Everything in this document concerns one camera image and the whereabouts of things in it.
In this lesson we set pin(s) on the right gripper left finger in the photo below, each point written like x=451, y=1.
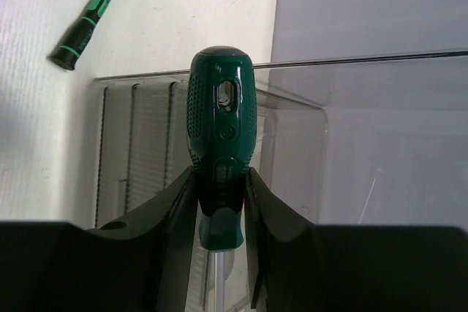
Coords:
x=140, y=261

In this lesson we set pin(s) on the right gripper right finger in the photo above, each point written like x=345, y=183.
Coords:
x=296, y=265

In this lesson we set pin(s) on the clear plastic drawer cabinet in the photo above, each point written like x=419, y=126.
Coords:
x=375, y=141

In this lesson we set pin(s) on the long green handle screwdriver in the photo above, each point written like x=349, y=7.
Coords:
x=221, y=126

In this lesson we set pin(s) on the thin black green screwdriver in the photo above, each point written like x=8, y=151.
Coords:
x=75, y=40

